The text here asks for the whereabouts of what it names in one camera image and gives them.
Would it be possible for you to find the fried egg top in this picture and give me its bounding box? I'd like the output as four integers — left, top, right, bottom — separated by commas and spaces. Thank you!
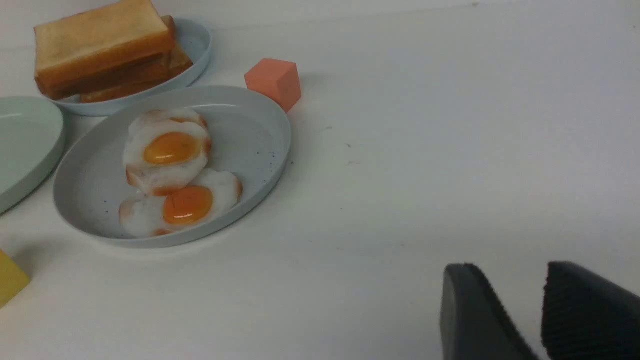
122, 116, 211, 196

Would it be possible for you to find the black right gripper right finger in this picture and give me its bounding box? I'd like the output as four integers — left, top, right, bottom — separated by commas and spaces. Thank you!
541, 260, 640, 360

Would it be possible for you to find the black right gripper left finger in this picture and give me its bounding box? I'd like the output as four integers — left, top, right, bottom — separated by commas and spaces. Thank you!
439, 263, 538, 360

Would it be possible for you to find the mint green plate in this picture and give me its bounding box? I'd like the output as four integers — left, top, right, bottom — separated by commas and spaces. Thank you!
0, 96, 66, 213

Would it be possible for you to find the yellow cube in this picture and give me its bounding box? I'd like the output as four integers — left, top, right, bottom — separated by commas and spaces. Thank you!
0, 249, 31, 308

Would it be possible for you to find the fried egg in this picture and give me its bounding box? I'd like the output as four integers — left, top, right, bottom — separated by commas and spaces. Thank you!
122, 116, 211, 196
118, 168, 243, 239

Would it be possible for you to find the fried egg front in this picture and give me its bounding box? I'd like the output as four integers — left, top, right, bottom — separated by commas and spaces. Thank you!
118, 168, 243, 239

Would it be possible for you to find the grey egg plate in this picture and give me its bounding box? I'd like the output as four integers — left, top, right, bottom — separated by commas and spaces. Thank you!
52, 85, 292, 249

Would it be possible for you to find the light blue bread plate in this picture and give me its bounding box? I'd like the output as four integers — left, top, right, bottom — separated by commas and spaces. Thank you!
52, 17, 213, 117

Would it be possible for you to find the orange cube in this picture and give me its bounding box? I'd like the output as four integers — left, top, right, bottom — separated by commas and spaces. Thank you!
244, 58, 302, 113

